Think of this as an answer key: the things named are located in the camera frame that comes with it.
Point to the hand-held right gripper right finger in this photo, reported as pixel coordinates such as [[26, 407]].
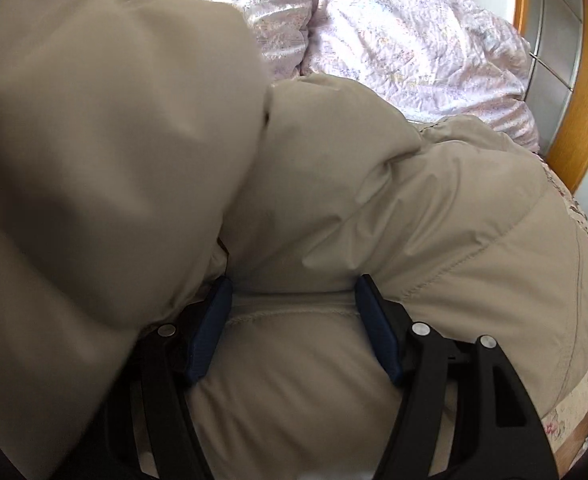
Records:
[[374, 330]]

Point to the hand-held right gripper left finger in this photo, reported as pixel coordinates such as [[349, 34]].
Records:
[[209, 332]]

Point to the wooden headboard with grey panels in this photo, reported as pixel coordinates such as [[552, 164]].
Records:
[[564, 60]]

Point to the pink floral pillow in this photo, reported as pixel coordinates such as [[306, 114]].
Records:
[[414, 45], [264, 5]]

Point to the beige puffer jacket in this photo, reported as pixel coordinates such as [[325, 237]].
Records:
[[324, 185]]

